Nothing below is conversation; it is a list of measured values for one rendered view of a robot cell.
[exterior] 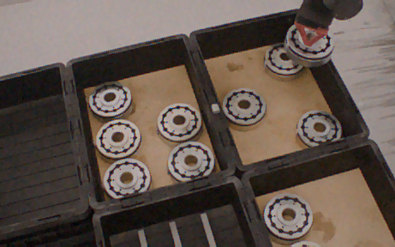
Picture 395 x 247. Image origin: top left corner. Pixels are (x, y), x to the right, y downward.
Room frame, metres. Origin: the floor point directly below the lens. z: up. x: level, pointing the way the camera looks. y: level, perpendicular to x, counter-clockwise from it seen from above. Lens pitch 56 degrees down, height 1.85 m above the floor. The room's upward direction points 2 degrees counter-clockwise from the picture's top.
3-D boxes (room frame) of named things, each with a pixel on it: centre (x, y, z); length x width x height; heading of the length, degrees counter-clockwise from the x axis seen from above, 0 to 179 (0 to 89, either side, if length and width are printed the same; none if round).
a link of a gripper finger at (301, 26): (0.72, -0.23, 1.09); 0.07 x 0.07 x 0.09; 63
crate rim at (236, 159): (0.71, -0.16, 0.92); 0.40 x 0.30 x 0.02; 14
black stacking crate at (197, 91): (0.64, 0.13, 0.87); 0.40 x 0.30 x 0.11; 14
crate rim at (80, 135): (0.64, 0.13, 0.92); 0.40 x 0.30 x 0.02; 14
